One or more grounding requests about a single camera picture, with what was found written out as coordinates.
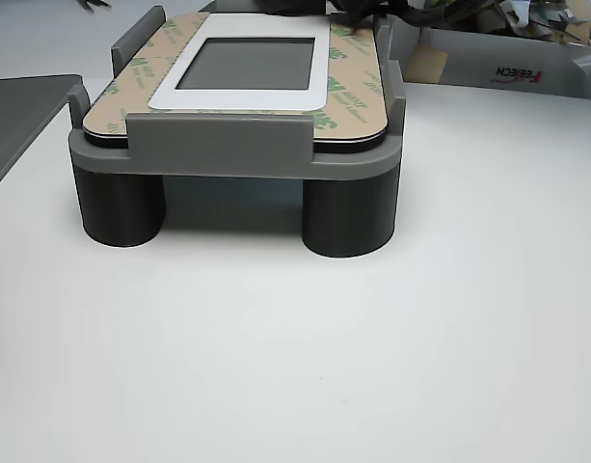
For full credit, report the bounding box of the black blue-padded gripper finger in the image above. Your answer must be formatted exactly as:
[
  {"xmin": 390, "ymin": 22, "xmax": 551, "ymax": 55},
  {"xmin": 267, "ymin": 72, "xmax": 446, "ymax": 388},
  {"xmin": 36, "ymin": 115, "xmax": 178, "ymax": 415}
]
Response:
[{"xmin": 323, "ymin": 0, "xmax": 388, "ymax": 33}]

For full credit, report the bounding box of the loose tan film piece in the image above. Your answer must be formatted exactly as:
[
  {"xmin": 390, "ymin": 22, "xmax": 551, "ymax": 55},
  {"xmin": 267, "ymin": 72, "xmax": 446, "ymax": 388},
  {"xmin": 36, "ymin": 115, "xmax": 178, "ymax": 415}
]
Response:
[{"xmin": 403, "ymin": 45, "xmax": 449, "ymax": 84}]

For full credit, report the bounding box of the discarded film scraps pile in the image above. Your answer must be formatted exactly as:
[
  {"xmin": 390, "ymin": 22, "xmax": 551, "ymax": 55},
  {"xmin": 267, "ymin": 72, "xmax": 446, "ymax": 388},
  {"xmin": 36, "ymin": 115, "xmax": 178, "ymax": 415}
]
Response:
[{"xmin": 463, "ymin": 0, "xmax": 591, "ymax": 48}]

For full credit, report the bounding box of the white cardboard box red print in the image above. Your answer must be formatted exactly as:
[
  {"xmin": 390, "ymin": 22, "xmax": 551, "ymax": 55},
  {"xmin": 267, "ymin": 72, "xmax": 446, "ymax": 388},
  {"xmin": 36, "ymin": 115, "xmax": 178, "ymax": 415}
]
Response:
[{"xmin": 403, "ymin": 26, "xmax": 591, "ymax": 101}]

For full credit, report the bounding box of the gray fixture with dark legs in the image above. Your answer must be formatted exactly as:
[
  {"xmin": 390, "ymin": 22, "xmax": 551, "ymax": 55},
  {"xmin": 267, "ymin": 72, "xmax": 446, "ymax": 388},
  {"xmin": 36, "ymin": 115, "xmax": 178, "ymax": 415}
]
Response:
[{"xmin": 67, "ymin": 4, "xmax": 410, "ymax": 259}]

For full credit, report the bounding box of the small black pointed object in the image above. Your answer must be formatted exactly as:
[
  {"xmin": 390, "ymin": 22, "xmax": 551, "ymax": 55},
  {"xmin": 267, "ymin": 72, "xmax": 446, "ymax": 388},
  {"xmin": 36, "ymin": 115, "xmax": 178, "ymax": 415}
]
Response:
[{"xmin": 75, "ymin": 0, "xmax": 114, "ymax": 15}]

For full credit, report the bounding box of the gray flat tray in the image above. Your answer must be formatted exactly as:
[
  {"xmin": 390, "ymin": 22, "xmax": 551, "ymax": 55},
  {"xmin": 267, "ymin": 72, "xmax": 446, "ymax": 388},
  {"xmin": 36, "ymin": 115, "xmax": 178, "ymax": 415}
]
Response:
[{"xmin": 0, "ymin": 73, "xmax": 84, "ymax": 199}]

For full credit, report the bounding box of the black braided cable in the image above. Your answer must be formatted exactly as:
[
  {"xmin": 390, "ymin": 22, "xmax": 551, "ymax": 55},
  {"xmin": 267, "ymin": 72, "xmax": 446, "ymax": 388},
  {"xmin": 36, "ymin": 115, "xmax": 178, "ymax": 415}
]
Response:
[{"xmin": 390, "ymin": 0, "xmax": 475, "ymax": 32}]

